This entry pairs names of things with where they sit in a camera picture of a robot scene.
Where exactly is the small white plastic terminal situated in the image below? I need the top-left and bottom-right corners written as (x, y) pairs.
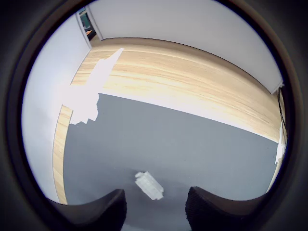
top-left (134, 170), bottom-right (165, 201)

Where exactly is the dark grey mat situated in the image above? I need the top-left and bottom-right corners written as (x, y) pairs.
top-left (63, 92), bottom-right (281, 231)

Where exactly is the white tape piece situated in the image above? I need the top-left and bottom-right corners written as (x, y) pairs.
top-left (275, 125), bottom-right (286, 166)

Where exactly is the long pale tape strip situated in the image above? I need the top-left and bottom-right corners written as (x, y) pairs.
top-left (96, 86), bottom-right (282, 146)

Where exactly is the white partition panel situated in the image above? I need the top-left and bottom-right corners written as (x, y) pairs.
top-left (88, 0), bottom-right (285, 95)
top-left (21, 14), bottom-right (93, 200)

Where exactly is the thin black cable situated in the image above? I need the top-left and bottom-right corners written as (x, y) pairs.
top-left (278, 83), bottom-right (289, 145)

